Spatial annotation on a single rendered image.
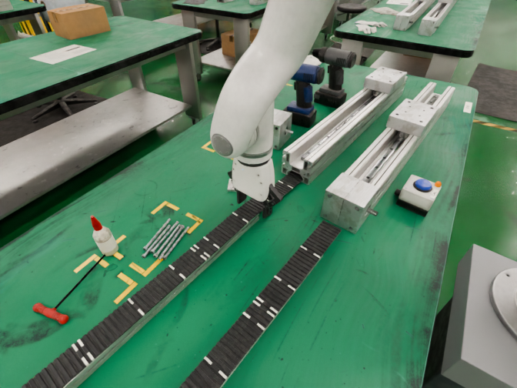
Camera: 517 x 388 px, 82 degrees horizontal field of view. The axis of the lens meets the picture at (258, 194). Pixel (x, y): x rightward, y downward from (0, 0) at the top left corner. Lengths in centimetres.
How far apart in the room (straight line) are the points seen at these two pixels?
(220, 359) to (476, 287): 49
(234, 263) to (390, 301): 34
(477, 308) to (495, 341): 6
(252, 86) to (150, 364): 51
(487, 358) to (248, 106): 54
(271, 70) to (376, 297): 49
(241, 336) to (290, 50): 48
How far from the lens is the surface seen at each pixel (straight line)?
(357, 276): 72
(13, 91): 184
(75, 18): 257
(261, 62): 50
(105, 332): 65
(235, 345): 58
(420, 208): 90
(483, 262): 76
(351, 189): 76
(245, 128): 50
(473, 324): 66
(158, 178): 96
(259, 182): 66
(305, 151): 96
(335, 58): 129
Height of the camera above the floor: 136
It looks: 42 degrees down
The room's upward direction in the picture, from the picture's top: straight up
